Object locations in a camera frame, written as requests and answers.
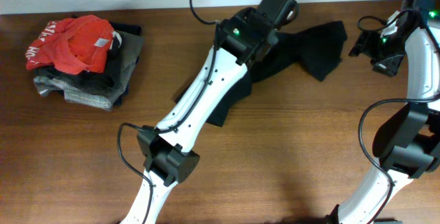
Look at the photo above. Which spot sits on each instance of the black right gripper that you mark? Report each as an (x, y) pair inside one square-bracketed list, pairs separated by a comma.
[(365, 45)]

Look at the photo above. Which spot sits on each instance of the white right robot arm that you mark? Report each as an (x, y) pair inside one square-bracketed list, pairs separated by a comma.
[(407, 145)]

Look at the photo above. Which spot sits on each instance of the dark navy folded garment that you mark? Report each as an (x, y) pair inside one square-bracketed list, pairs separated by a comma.
[(131, 29)]

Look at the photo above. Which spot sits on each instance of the grey folded garment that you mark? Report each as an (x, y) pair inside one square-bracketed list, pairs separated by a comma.
[(132, 47)]

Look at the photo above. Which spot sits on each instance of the red folded shirt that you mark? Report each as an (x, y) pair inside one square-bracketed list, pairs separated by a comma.
[(72, 45)]

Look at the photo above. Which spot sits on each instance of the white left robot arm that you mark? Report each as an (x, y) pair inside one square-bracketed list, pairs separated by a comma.
[(168, 146)]

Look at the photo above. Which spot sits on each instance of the black t-shirt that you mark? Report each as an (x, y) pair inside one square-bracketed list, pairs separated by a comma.
[(318, 50)]

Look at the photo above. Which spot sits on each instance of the black folded garment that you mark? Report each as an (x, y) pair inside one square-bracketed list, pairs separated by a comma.
[(86, 81)]

